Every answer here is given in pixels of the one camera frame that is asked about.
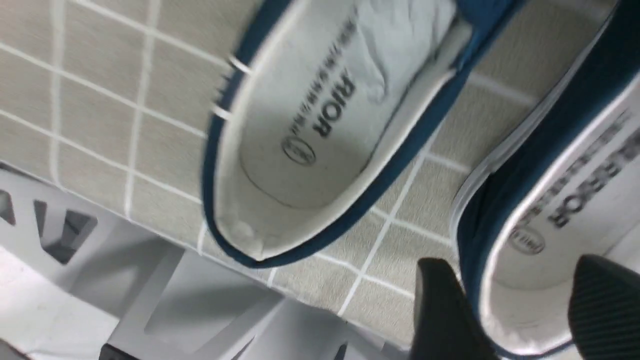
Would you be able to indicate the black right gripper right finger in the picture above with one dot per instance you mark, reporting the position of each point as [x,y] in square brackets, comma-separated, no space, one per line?
[604,310]

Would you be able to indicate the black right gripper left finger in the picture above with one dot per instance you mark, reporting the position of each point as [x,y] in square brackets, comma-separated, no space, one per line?
[445,327]

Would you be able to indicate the blue canvas sneaker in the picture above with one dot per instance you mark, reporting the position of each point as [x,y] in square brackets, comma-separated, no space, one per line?
[327,102]
[562,184]

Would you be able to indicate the grey checked floor cloth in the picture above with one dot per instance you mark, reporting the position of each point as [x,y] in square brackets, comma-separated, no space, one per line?
[109,100]

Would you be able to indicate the grey robot base frame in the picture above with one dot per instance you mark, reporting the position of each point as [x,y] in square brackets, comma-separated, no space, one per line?
[80,283]

